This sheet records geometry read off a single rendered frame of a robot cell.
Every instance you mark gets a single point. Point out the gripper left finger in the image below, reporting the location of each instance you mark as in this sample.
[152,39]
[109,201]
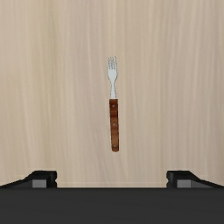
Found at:
[43,176]

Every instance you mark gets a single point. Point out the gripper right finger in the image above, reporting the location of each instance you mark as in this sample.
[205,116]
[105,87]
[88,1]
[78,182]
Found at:
[179,176]

